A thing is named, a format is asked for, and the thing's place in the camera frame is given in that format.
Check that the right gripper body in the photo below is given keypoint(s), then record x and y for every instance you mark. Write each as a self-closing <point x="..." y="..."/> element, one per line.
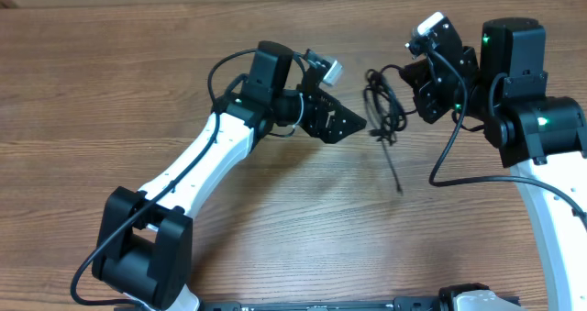
<point x="437" y="103"/>

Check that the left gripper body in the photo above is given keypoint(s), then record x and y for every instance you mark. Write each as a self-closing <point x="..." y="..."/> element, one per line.
<point x="310" y="116"/>

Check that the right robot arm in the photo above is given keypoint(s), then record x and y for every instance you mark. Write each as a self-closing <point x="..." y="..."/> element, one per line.
<point x="541" y="138"/>

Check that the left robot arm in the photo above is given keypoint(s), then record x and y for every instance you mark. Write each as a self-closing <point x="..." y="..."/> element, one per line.
<point x="144" y="246"/>

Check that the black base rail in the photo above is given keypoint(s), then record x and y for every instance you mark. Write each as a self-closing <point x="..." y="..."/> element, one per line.
<point x="404" y="303"/>

